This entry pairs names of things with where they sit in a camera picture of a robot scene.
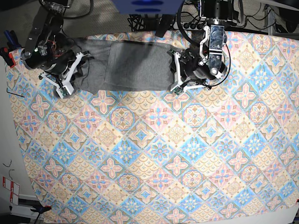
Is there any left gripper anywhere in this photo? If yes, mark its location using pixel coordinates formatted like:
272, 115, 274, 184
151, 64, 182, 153
168, 48, 210, 94

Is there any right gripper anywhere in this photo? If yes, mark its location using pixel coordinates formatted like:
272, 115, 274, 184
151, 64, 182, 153
39, 51, 93, 98

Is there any grey T-shirt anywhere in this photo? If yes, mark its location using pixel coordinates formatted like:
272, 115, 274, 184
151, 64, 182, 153
74, 38, 174, 94

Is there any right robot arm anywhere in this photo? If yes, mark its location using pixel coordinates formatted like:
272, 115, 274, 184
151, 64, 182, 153
21, 0, 91, 98

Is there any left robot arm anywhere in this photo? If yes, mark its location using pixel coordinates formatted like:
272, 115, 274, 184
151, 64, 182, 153
169, 0, 244, 96

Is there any white power strip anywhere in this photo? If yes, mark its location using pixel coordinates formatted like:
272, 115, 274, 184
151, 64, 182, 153
181, 21, 206, 31

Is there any blue clamp upper left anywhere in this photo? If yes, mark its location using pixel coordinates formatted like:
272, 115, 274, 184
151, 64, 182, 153
4, 30, 21, 50

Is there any blue clamp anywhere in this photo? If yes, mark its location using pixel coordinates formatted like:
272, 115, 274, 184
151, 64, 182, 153
4, 30, 21, 50
30, 205, 52, 224

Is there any red black clamp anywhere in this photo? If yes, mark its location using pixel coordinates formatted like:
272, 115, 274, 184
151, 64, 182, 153
0, 47, 16, 68

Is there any patterned colourful tablecloth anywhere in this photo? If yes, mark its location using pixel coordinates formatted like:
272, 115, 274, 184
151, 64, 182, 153
6, 32, 299, 224

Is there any red white label sheet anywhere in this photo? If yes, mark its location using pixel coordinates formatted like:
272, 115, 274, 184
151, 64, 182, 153
2, 176, 20, 205

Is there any blue clamp lower left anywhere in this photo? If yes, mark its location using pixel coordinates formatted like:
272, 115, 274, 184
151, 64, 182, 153
30, 205, 52, 224

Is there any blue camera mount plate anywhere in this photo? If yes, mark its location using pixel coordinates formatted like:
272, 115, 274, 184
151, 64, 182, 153
112, 0, 183, 14

